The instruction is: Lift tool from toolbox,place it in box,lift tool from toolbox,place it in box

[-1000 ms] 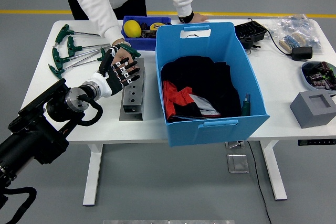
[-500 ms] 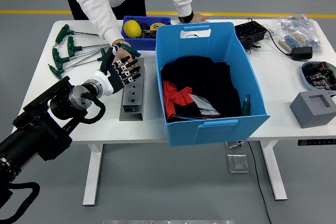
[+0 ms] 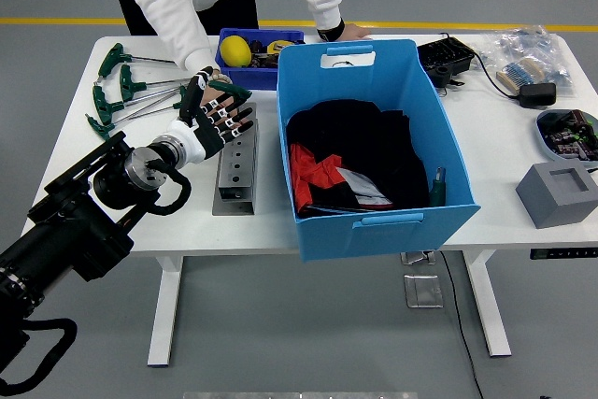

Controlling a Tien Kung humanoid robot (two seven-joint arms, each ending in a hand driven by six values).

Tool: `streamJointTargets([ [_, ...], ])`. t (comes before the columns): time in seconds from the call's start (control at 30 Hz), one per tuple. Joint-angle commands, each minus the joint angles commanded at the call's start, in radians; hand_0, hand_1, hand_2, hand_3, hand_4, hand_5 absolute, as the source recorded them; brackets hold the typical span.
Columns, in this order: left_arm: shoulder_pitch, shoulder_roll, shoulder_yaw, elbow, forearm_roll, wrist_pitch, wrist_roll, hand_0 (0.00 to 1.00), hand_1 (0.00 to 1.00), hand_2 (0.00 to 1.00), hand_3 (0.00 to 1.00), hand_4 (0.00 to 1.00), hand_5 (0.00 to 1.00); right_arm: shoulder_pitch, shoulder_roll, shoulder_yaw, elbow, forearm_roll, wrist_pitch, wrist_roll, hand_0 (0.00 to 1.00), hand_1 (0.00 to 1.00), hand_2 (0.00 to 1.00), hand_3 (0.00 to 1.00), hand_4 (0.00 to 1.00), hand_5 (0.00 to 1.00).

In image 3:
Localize person's left hand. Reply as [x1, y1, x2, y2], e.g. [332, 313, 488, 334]
[338, 22, 374, 41]

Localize person's right hand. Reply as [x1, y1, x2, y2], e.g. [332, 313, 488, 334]
[205, 69, 235, 92]

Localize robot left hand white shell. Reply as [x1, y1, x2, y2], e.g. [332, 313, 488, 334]
[164, 66, 257, 167]

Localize small green T-handle hex key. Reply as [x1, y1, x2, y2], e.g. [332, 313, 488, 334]
[207, 79, 253, 102]
[124, 84, 189, 119]

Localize grey metal tool stand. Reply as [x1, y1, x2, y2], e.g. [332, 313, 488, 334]
[212, 102, 260, 217]

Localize large green T-handle hex key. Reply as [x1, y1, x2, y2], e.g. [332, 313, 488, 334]
[303, 165, 449, 213]

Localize large blue folding box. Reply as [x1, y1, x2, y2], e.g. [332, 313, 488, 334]
[276, 38, 482, 263]

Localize small dark blue bin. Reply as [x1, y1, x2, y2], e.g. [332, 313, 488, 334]
[214, 27, 306, 92]

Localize yellow ball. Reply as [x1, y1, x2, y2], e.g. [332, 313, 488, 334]
[219, 35, 252, 68]

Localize dark parts in bin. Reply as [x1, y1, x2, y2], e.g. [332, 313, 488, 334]
[249, 38, 281, 69]

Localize black plastic tray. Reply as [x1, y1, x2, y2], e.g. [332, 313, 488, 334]
[415, 36, 477, 78]

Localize black round socket part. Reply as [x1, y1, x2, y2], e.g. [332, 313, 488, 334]
[428, 64, 466, 91]

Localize black cloth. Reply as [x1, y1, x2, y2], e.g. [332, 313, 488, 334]
[285, 99, 430, 218]

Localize red cloth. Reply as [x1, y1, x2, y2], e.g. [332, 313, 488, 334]
[289, 143, 349, 211]

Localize grey white fabric piece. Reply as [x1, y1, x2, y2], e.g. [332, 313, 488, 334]
[338, 167, 393, 207]

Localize beige resistor tape roll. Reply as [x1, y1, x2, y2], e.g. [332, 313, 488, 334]
[495, 56, 546, 95]

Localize clear bags of components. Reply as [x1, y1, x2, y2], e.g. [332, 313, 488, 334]
[474, 24, 575, 96]

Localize white table leg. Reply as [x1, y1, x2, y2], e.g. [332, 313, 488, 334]
[147, 256, 184, 368]
[462, 249, 513, 358]

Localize black power adapter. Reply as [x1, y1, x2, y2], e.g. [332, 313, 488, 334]
[518, 82, 558, 109]

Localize pale blue oval plate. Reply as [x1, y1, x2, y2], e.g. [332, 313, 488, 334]
[534, 108, 598, 163]

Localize small metal floor plate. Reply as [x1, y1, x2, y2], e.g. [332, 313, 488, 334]
[400, 251, 436, 265]

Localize dark electronic parts pile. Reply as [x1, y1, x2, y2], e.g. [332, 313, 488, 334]
[537, 109, 598, 161]

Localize grey block with square recess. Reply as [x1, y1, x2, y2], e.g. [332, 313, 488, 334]
[514, 159, 598, 230]

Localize black table control panel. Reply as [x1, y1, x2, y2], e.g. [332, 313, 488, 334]
[529, 247, 598, 261]

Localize black adapter cord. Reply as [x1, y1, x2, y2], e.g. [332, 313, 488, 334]
[438, 32, 522, 101]

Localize black floor cable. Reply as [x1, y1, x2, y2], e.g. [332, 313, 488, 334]
[438, 251, 485, 399]

